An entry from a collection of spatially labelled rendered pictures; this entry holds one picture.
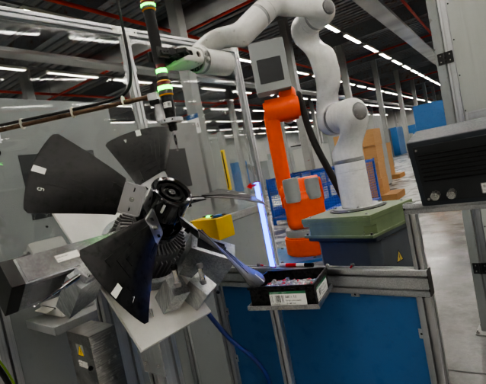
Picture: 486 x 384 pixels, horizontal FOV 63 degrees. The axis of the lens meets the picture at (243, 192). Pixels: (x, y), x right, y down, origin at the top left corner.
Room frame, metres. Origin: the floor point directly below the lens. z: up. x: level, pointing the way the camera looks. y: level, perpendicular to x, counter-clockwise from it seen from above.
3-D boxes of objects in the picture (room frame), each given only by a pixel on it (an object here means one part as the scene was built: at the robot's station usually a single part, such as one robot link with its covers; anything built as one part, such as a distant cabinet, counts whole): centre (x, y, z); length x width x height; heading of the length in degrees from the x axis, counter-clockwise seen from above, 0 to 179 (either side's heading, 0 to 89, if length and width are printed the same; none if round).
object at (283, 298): (1.25, -0.09, 0.85); 0.22 x 0.17 x 0.07; 63
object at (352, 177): (1.57, -0.44, 1.10); 0.19 x 0.19 x 0.18
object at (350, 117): (1.54, -0.45, 1.31); 0.19 x 0.12 x 0.24; 22
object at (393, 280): (1.42, -0.14, 0.82); 0.90 x 0.04 x 0.08; 49
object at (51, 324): (1.48, 0.66, 0.85); 0.36 x 0.24 x 0.03; 139
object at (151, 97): (1.21, 0.18, 1.47); 0.09 x 0.07 x 0.10; 84
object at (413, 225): (1.14, -0.47, 0.96); 0.03 x 0.03 x 0.20; 49
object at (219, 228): (1.67, 0.16, 1.02); 0.16 x 0.10 x 0.11; 49
